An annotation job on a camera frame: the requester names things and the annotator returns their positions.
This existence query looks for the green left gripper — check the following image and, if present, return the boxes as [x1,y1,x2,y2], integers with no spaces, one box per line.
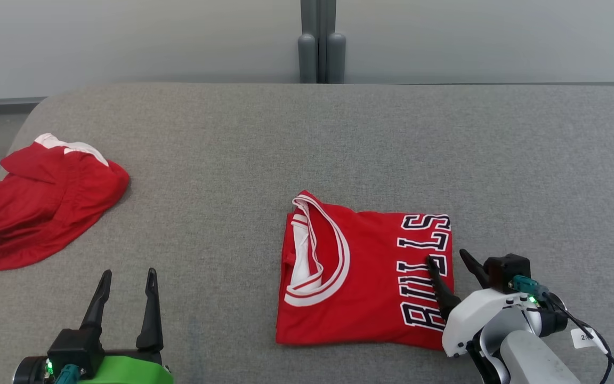
[77,268,175,384]

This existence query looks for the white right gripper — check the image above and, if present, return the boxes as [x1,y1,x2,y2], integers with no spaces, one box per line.
[425,249,543,358]

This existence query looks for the red Bulls basketball jersey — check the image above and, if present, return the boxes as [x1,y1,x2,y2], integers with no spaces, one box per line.
[276,190,455,351]

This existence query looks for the red and white shorts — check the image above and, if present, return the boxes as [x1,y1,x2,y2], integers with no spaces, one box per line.
[0,133,131,272]

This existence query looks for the teal right camera connector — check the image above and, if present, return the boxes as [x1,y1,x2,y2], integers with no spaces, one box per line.
[510,275,550,300]

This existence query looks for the teal camera connector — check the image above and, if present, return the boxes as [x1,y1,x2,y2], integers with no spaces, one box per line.
[510,275,550,300]
[54,364,81,384]

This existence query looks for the teal left camera connector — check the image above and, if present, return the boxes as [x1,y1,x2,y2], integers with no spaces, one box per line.
[54,364,81,384]

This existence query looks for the thin black cable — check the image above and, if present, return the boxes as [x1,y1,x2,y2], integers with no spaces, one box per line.
[539,292,614,384]

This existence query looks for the white cable label tag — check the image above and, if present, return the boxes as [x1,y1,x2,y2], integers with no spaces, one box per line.
[571,328,609,353]

